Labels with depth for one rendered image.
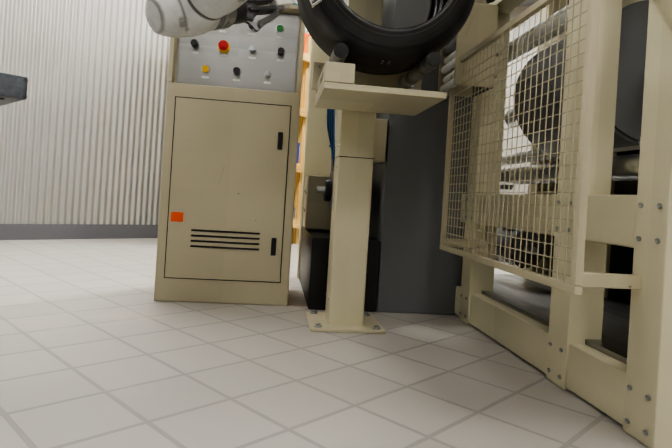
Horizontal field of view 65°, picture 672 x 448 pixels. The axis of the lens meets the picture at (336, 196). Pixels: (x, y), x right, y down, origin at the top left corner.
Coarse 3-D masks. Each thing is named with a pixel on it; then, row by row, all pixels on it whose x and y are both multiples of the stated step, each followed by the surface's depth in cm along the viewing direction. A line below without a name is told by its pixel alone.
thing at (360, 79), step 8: (320, 64) 188; (312, 72) 189; (320, 72) 188; (360, 72) 189; (312, 80) 188; (360, 80) 189; (368, 80) 190; (376, 80) 190; (384, 80) 190; (392, 80) 191; (312, 88) 188; (416, 88) 192
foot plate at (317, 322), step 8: (312, 312) 207; (320, 312) 210; (368, 312) 210; (312, 320) 195; (320, 320) 196; (368, 320) 201; (376, 320) 202; (312, 328) 184; (320, 328) 184; (328, 328) 185; (336, 328) 186; (344, 328) 186; (352, 328) 187; (360, 328) 188; (368, 328) 189; (376, 328) 188
